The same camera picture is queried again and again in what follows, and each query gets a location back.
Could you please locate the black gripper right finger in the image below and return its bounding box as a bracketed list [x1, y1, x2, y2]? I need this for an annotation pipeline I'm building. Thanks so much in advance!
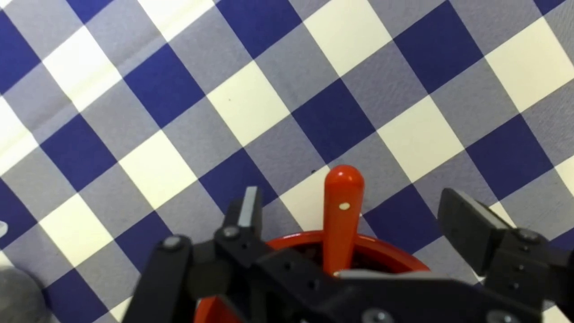
[437, 188, 512, 274]

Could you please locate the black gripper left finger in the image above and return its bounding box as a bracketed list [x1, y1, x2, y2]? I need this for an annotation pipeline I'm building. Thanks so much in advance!
[214, 186, 261, 238]

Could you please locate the red plastic spoon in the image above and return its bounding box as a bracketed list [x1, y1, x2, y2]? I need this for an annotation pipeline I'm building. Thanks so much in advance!
[322, 164, 363, 274]

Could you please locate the red plastic bowl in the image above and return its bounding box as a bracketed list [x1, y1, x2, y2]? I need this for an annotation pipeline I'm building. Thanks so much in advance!
[193, 229, 426, 323]

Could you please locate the blue white checkered tablecloth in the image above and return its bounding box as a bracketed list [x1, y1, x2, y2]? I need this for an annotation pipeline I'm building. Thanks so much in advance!
[0, 0, 574, 323]

